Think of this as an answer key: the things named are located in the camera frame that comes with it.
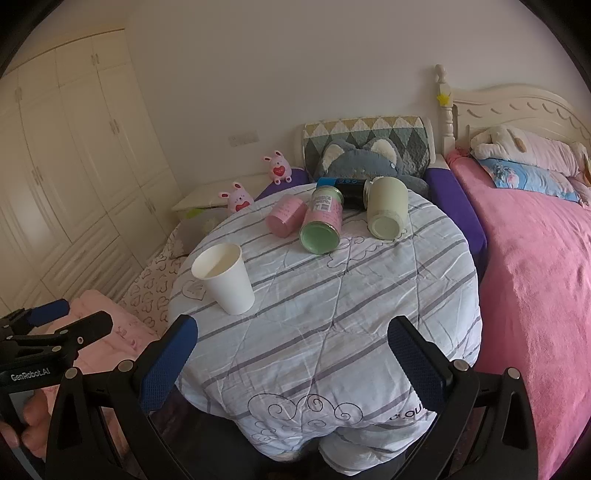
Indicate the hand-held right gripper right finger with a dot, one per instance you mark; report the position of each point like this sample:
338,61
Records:
415,364

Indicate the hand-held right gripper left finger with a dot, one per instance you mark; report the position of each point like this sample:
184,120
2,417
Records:
168,362

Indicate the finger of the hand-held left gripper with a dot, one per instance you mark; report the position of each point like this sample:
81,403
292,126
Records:
87,328
48,312

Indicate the white paper cup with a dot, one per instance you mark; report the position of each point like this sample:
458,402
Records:
226,281

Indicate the cream cup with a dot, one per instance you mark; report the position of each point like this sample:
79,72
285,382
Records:
387,207

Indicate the pink cup with green base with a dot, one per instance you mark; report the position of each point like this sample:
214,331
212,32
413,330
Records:
323,221

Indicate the person's left hand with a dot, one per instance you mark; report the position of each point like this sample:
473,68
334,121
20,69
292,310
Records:
36,411

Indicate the pink fuzzy blanket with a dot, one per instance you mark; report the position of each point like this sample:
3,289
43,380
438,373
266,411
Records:
115,323

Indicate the heart printed sheet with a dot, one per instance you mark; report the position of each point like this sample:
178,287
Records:
154,288

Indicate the striped quilt covered table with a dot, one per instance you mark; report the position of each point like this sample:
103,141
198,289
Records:
323,304

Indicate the bed with pink blanket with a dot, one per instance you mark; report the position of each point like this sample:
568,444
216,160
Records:
531,286

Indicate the cream wardrobe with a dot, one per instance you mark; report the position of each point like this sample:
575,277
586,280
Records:
83,161

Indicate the purple cushion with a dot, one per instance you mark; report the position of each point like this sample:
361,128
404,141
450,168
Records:
293,179
455,207

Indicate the white nightstand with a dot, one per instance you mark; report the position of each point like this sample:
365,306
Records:
207,197

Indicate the pink bunny toy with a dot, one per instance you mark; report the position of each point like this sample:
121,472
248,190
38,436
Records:
278,168
238,198

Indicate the black bottle with blue cap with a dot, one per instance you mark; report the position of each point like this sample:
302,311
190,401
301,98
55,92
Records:
351,191

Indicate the grey plush toy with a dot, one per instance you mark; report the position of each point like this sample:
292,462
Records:
364,161

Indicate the blue floral pillow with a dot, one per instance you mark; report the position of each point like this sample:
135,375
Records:
531,179

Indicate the quilted diamond pattern cover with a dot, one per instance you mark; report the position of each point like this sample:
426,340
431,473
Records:
369,131

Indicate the white plush toy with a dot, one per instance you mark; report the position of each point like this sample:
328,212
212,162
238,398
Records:
498,141

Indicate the pink pillow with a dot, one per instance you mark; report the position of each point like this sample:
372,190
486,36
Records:
551,154

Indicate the yellow star decoration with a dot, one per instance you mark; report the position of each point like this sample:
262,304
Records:
444,98

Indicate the cream bed headboard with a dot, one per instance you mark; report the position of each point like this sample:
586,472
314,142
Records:
508,104

